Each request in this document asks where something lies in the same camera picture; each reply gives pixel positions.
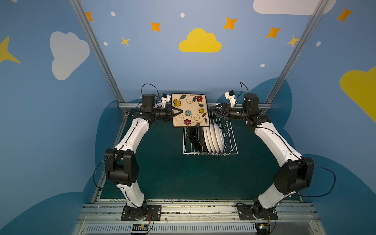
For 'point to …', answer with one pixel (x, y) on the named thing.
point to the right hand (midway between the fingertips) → (214, 109)
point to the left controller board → (140, 227)
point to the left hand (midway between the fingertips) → (182, 109)
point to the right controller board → (262, 228)
